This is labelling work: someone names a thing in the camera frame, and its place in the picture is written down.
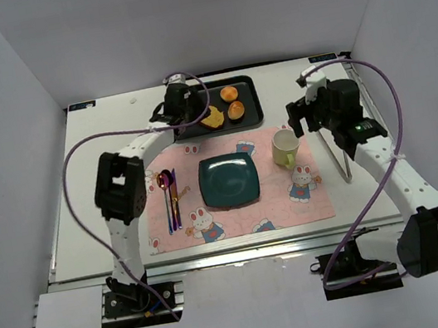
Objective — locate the iridescent spoon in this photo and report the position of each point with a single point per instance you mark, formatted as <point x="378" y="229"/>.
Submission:
<point x="165" y="181"/>

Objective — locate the black baking tray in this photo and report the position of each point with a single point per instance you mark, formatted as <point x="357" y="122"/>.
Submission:
<point x="247" y="95"/>

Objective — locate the metal food tongs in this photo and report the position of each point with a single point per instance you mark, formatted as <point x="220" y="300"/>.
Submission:
<point x="343" y="167"/>

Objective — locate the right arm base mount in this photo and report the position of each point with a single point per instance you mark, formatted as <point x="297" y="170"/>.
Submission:
<point x="350" y="264"/>

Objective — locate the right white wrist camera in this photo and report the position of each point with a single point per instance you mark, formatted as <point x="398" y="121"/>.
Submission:
<point x="312" y="80"/>

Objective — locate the pale green mug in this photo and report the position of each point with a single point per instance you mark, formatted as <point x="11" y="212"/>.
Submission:
<point x="285" y="146"/>

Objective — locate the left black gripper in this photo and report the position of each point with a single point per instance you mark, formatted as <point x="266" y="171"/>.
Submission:
<point x="195" y="103"/>

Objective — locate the pink bunny placemat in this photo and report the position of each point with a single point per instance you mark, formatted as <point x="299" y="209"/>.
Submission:
<point x="288" y="197"/>

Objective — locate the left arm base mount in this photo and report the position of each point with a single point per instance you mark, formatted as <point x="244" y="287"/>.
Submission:
<point x="133" y="306"/>

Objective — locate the blue table label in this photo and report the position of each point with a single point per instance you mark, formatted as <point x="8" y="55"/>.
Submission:
<point x="82" y="105"/>
<point x="322" y="58"/>

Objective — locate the dark green square plate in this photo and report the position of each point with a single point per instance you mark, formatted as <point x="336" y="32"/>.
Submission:
<point x="228" y="181"/>

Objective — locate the toast slice with crust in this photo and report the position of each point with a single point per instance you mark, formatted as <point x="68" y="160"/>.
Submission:
<point x="215" y="120"/>

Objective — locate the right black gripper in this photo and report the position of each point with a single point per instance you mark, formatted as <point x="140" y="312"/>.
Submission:
<point x="301" y="112"/>

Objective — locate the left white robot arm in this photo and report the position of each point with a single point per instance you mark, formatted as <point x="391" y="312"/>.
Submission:
<point x="121" y="193"/>

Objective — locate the round bun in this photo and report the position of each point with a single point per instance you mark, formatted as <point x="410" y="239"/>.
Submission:
<point x="236" y="111"/>
<point x="229" y="94"/>

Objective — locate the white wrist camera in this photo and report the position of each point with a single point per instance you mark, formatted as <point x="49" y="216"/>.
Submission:
<point x="312" y="80"/>
<point x="178" y="78"/>

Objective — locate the right blue table label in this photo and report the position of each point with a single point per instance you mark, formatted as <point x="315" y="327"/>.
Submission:
<point x="322" y="58"/>

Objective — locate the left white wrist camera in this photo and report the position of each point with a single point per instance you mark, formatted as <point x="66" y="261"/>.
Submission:
<point x="178" y="78"/>

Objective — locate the left blue table label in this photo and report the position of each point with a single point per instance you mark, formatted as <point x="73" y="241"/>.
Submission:
<point x="82" y="105"/>

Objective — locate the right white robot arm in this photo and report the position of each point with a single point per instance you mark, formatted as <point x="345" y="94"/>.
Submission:
<point x="416" y="247"/>

